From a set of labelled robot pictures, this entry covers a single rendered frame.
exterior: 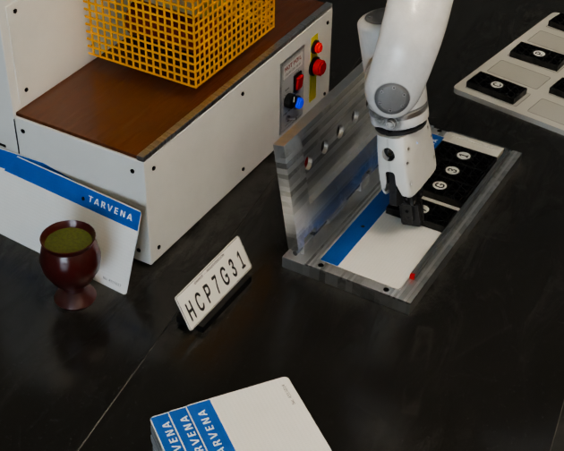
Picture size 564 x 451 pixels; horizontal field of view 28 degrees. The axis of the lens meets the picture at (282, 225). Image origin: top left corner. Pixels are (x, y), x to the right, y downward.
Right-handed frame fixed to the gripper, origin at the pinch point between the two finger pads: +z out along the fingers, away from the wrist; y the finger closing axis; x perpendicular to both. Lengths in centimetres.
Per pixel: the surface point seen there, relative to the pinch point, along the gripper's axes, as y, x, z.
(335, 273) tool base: -16.1, 4.8, 1.5
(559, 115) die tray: 44.2, -7.7, 5.5
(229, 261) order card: -23.8, 17.1, -3.3
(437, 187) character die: 9.8, 0.3, 1.4
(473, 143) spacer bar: 24.7, 0.4, 1.6
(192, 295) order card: -32.9, 17.2, -3.7
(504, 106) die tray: 41.9, 1.6, 3.5
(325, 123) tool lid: -3.2, 10.6, -15.4
